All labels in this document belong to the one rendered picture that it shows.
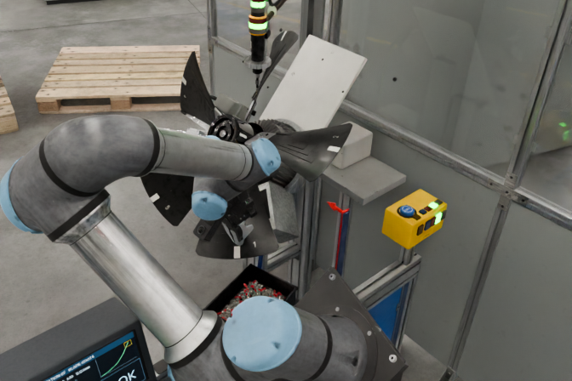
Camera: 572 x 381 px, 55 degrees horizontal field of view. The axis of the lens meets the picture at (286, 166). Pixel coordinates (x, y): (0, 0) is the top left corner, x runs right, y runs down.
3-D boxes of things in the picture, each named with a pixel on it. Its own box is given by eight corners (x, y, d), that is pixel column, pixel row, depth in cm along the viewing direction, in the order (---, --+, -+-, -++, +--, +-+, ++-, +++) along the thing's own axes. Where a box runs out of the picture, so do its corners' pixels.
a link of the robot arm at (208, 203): (220, 186, 112) (221, 150, 120) (182, 211, 117) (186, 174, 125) (246, 205, 117) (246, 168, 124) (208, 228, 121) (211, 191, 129)
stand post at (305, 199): (292, 330, 253) (306, 105, 190) (305, 343, 247) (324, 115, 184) (284, 335, 250) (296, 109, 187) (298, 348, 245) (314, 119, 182)
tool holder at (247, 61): (250, 54, 147) (250, 18, 142) (276, 57, 146) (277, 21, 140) (239, 67, 140) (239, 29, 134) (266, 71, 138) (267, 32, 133)
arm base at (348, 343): (381, 370, 95) (349, 359, 88) (318, 417, 99) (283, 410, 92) (346, 300, 106) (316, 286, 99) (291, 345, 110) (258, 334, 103)
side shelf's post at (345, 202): (332, 314, 262) (349, 167, 216) (338, 319, 260) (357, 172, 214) (326, 318, 260) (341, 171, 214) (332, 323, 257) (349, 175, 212)
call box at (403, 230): (414, 215, 170) (420, 187, 165) (441, 231, 164) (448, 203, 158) (380, 236, 161) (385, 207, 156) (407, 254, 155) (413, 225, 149)
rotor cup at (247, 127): (229, 132, 174) (202, 118, 164) (266, 118, 167) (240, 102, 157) (231, 175, 168) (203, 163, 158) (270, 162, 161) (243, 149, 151)
